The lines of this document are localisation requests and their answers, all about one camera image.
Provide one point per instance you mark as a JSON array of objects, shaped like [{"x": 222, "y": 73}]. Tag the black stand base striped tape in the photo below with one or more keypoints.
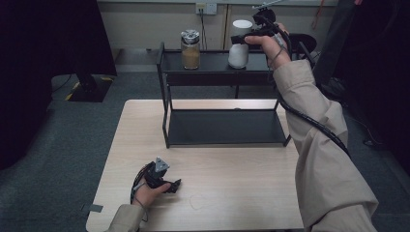
[{"x": 92, "y": 92}]

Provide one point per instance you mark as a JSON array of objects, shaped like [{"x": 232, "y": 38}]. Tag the person's right hand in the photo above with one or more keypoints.
[{"x": 274, "y": 48}]

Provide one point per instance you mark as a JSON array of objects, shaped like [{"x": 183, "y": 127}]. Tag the black chair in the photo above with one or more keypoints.
[{"x": 304, "y": 40}]

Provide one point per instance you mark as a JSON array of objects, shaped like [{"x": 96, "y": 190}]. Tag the large black curtain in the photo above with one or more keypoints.
[{"x": 38, "y": 64}]

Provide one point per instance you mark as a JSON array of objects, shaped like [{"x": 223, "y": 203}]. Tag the glass jar with silver lid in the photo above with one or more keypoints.
[{"x": 190, "y": 54}]

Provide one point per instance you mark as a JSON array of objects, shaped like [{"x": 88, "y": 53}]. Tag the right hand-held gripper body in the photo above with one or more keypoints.
[{"x": 265, "y": 19}]

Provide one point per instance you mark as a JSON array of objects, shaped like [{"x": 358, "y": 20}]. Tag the tall dark panel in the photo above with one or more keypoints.
[{"x": 333, "y": 42}]

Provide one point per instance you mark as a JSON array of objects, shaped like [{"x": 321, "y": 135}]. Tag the grey tape strip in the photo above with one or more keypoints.
[{"x": 93, "y": 208}]

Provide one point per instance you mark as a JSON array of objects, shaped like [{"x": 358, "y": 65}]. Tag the white wall socket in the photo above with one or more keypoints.
[{"x": 206, "y": 8}]

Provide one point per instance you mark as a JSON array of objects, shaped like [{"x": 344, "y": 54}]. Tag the black metal two-tier shelf rack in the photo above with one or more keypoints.
[{"x": 225, "y": 127}]

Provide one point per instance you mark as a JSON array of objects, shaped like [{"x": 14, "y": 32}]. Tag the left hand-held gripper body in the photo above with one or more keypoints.
[{"x": 156, "y": 177}]

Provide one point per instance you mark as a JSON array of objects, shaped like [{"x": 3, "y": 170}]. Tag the white jar with white lid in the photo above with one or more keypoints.
[{"x": 238, "y": 56}]

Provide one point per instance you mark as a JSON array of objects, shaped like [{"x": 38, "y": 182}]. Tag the person's left hand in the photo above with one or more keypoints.
[{"x": 150, "y": 195}]

